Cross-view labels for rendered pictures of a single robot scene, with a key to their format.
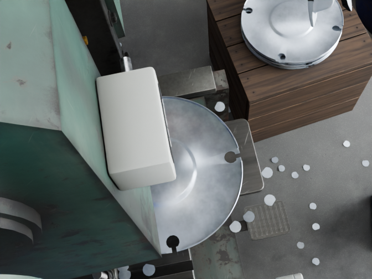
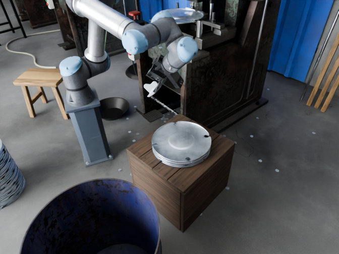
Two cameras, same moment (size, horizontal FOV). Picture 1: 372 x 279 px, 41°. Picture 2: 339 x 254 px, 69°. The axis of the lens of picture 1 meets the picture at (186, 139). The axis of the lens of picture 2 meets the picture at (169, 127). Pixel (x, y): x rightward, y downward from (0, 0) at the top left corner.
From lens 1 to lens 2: 1.80 m
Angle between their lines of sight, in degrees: 69
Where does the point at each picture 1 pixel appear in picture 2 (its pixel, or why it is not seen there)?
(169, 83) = (201, 52)
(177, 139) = (179, 19)
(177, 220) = not seen: hidden behind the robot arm
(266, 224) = (152, 114)
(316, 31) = (165, 139)
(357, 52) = (139, 146)
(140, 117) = not seen: outside the picture
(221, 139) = not seen: hidden behind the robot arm
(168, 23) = (265, 193)
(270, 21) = (190, 134)
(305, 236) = (136, 136)
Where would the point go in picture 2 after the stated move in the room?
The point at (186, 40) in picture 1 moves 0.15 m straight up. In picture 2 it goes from (246, 188) to (251, 172)
